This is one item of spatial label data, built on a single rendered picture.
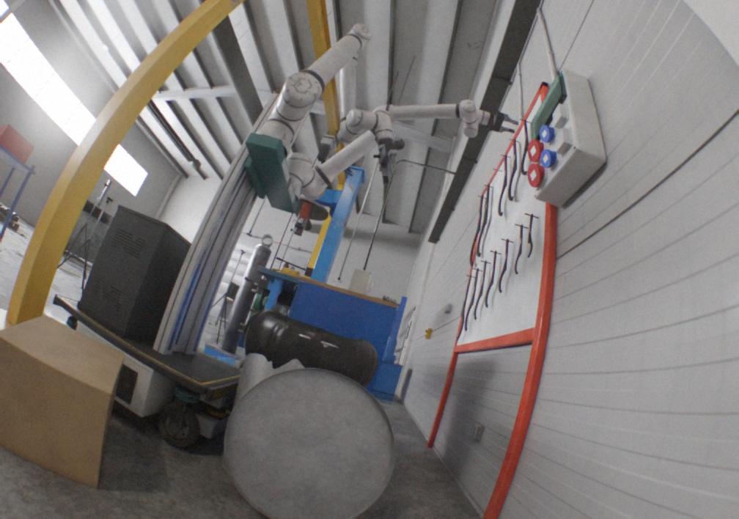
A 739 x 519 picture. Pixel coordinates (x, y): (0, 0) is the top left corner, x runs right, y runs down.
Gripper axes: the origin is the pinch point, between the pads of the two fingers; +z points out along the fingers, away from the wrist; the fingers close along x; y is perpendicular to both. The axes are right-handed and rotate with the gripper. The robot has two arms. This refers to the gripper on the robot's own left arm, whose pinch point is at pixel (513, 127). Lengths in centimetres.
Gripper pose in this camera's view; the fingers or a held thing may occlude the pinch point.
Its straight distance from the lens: 213.9
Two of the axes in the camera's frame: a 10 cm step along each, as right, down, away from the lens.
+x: -0.2, 4.8, 8.8
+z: 9.6, 2.5, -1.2
